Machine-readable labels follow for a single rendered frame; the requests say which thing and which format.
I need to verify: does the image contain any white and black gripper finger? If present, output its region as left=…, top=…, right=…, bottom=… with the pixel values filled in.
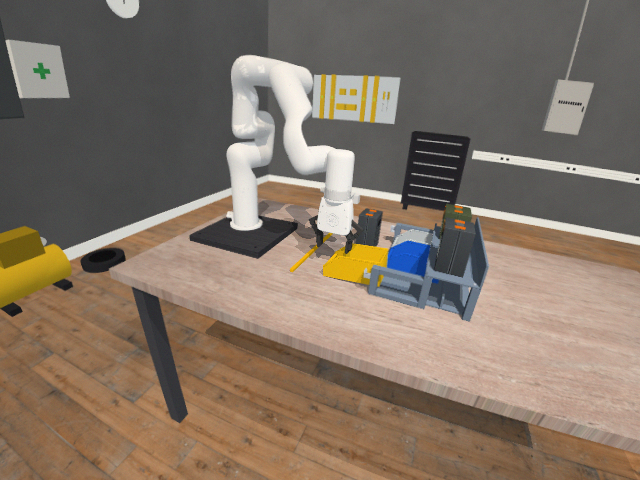
left=345, top=220, right=363, bottom=254
left=309, top=215, right=323, bottom=247

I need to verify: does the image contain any dark grey case with orange latches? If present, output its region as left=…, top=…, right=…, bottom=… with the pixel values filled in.
left=434, top=217, right=476, bottom=277

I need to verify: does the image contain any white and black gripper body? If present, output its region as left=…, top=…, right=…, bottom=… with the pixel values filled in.
left=317, top=196, right=354, bottom=236

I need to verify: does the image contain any olive green case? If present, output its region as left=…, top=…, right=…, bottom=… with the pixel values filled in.
left=439, top=203, right=472, bottom=239

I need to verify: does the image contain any yellow vertical bar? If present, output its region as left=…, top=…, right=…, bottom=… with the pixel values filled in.
left=290, top=233, right=333, bottom=272

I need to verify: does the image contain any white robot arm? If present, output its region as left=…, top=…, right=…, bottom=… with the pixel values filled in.
left=226, top=55, right=360, bottom=231

